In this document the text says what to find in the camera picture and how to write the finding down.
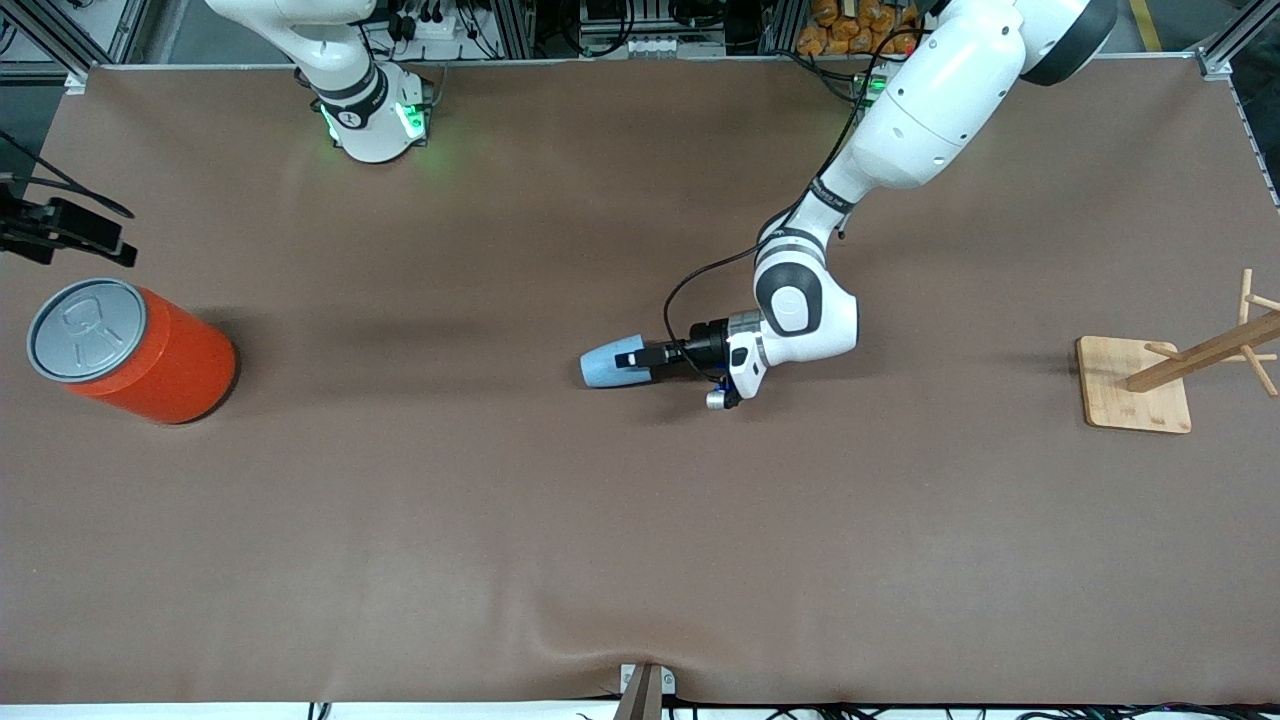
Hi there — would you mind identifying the light blue plastic cup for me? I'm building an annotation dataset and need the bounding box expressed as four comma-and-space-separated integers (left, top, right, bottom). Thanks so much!
579, 336, 653, 390

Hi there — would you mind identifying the brown table cover mat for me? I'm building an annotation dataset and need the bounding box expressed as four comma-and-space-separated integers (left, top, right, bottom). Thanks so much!
0, 58, 1280, 706

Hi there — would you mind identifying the orange can with silver lid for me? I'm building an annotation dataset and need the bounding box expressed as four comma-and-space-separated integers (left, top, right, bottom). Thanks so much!
26, 277, 239, 426

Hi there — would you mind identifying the white power strip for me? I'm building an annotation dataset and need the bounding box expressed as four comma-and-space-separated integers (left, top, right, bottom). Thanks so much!
578, 33, 729, 59

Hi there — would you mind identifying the metal table edge clamp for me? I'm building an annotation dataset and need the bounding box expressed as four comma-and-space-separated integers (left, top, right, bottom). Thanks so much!
618, 662, 677, 720

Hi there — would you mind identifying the bag of orange snacks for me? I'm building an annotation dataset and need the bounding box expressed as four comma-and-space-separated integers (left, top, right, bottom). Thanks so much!
796, 0, 923, 58

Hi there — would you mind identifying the power strip with black plugs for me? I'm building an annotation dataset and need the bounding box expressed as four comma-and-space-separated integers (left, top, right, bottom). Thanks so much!
385, 0, 473, 43

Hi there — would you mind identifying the wooden mug tree stand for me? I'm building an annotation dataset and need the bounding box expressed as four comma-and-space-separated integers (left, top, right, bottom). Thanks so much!
1075, 268, 1280, 435

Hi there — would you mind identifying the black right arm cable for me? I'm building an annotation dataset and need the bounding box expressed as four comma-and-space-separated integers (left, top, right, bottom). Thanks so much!
0, 130, 137, 219

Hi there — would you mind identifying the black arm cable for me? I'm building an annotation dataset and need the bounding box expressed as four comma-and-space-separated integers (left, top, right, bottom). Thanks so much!
664, 55, 886, 351
0, 130, 137, 219

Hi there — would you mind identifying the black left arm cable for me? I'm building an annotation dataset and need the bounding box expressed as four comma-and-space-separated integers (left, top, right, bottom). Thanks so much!
664, 55, 886, 351

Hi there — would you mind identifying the aluminium frame post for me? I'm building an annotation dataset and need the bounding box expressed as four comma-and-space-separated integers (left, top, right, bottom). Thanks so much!
0, 0, 153, 93
1195, 0, 1280, 79

